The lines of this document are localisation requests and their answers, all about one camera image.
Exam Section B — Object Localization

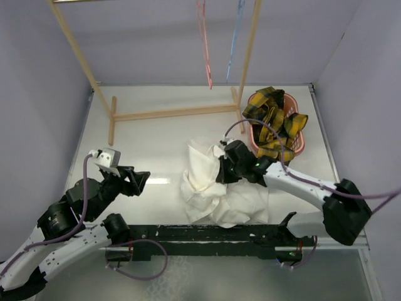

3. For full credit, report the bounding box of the white collared shirt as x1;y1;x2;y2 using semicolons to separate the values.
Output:
180;137;270;228

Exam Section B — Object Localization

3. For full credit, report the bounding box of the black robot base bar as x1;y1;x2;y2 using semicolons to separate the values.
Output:
105;218;316;263

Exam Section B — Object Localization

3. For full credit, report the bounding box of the pink plastic laundry basket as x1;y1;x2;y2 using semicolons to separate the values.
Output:
246;92;306;161

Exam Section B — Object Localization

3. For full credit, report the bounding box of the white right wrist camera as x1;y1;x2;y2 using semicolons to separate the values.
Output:
219;136;232;149

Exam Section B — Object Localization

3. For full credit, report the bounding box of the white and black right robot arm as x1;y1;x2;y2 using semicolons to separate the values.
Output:
216;140;373;246

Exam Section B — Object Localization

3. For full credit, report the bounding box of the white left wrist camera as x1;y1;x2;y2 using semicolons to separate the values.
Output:
88;148;121;177

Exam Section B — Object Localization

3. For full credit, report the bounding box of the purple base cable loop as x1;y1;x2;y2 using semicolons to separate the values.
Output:
105;240;169;280

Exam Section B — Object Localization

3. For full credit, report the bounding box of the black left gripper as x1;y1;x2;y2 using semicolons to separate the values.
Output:
88;164;150;220

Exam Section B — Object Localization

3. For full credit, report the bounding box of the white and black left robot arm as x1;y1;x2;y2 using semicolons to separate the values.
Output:
1;166;150;300

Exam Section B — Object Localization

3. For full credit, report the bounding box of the light blue wire hanger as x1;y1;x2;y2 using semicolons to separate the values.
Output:
226;0;246;83

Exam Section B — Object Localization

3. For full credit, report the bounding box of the yellow plaid flannel shirt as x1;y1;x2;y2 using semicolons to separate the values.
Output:
242;86;310;166

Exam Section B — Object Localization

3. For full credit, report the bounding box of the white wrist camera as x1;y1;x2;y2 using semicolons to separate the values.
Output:
88;148;121;177
219;136;232;149

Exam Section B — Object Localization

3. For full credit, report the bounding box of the wooden clothes rack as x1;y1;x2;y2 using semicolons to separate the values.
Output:
48;1;263;145

